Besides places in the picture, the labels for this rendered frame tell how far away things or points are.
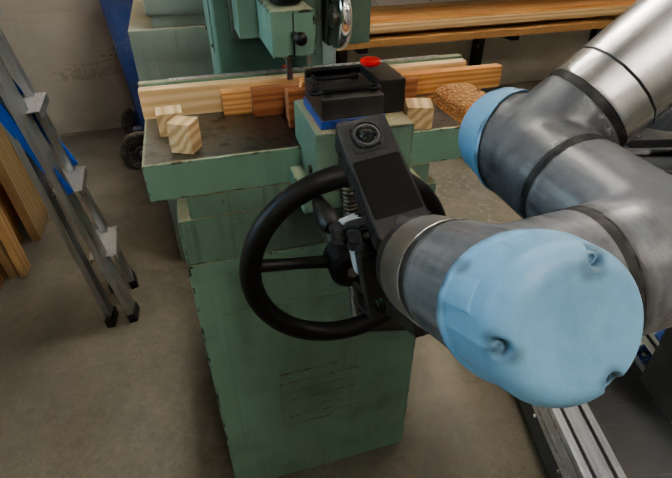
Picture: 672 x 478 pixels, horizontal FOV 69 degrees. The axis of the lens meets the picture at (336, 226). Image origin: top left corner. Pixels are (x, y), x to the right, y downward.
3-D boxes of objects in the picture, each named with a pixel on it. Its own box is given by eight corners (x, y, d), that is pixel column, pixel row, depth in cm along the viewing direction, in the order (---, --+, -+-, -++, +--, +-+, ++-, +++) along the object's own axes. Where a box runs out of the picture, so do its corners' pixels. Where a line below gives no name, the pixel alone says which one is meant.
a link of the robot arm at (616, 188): (664, 120, 31) (512, 152, 30) (858, 212, 23) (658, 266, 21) (630, 219, 36) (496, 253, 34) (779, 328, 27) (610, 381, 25)
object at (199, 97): (144, 120, 82) (137, 91, 79) (144, 115, 83) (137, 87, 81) (463, 86, 96) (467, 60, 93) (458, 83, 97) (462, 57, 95)
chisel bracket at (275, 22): (273, 68, 77) (269, 11, 72) (259, 46, 88) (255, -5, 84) (318, 65, 79) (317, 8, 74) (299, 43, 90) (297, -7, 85)
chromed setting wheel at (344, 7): (339, 58, 92) (339, -15, 84) (322, 42, 101) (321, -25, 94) (354, 57, 92) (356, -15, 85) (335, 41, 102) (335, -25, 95)
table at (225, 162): (146, 240, 64) (135, 201, 61) (150, 144, 88) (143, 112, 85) (542, 176, 78) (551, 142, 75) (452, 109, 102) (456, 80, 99)
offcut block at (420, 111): (431, 129, 79) (434, 108, 77) (405, 129, 79) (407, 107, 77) (428, 118, 82) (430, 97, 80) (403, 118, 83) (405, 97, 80)
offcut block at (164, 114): (186, 134, 77) (181, 112, 75) (160, 137, 76) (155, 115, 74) (184, 125, 80) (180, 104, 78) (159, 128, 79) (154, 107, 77)
